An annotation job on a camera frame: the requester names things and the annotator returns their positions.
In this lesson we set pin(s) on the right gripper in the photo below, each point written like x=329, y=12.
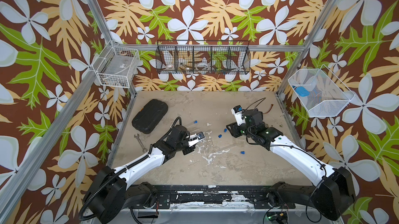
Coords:
x=233, y=129

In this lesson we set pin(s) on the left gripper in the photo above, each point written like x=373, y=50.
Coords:
x=189, y=149

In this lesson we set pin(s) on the clear test tube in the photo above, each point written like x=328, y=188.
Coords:
x=189, y=124

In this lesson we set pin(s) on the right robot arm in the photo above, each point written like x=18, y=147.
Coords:
x=332, y=190

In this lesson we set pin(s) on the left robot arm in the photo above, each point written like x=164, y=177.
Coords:
x=113, y=190

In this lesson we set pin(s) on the metal wrench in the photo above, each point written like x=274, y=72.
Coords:
x=137, y=137

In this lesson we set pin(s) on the black tool case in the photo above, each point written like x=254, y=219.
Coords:
x=150, y=116

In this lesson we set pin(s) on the blue item in basket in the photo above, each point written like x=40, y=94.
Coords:
x=302, y=92

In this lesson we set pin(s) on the white mesh basket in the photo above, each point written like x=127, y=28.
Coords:
x=329, y=96

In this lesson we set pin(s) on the clear plastic box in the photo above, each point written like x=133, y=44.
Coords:
x=119, y=65

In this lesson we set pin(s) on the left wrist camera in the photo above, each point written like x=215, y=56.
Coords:
x=196, y=138

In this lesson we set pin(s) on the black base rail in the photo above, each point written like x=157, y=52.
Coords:
x=157, y=197

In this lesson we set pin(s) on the black wire basket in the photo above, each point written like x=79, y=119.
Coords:
x=202, y=57

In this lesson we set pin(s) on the white wire basket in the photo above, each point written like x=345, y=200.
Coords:
x=103, y=61

